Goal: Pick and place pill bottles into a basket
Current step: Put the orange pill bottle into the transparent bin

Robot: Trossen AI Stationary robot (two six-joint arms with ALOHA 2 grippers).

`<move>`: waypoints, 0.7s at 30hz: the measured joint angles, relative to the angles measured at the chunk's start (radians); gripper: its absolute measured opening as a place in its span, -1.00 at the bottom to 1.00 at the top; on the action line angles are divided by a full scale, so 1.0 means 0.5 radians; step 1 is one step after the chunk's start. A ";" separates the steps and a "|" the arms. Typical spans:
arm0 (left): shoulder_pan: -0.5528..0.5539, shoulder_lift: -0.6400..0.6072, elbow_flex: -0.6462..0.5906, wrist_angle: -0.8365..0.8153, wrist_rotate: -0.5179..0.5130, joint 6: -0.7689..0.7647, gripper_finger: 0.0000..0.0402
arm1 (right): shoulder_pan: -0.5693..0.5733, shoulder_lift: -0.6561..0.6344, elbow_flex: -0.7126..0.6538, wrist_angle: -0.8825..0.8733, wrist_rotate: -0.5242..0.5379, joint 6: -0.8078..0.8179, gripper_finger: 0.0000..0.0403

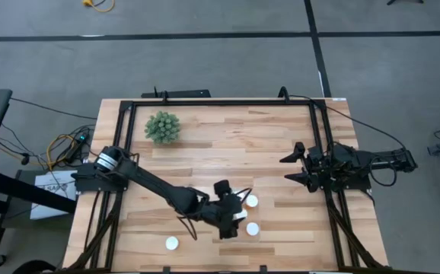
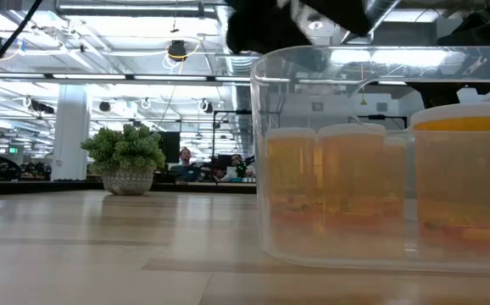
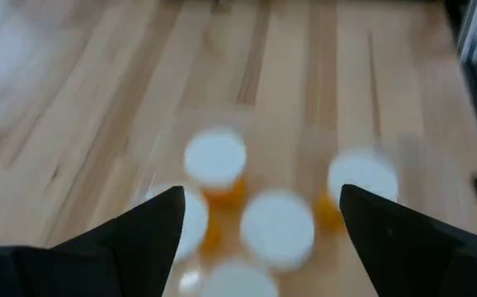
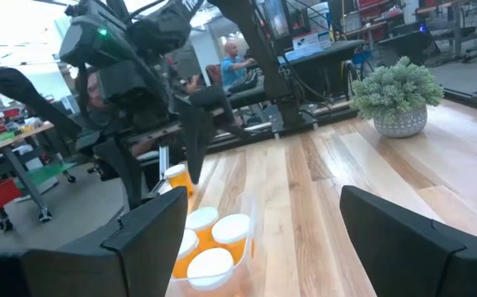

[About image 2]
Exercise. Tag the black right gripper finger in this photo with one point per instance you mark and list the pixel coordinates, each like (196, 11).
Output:
(262, 29)
(342, 17)

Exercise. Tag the orange pill bottle white cap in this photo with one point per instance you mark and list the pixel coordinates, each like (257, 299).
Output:
(289, 178)
(351, 178)
(465, 178)

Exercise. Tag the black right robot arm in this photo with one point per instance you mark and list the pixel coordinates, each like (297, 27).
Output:
(482, 25)

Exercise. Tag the clear plastic basket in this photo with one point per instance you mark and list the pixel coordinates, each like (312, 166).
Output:
(262, 127)

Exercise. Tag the person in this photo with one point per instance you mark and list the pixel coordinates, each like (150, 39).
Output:
(236, 168)
(184, 165)

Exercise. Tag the black monitor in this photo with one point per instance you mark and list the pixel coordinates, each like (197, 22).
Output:
(170, 147)

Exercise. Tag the green potted artificial plant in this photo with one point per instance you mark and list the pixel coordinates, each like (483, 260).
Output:
(124, 152)

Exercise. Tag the white pillar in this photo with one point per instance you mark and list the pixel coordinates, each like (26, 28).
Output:
(70, 135)

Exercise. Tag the black aluminium table frame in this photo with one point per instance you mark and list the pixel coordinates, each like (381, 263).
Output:
(37, 186)

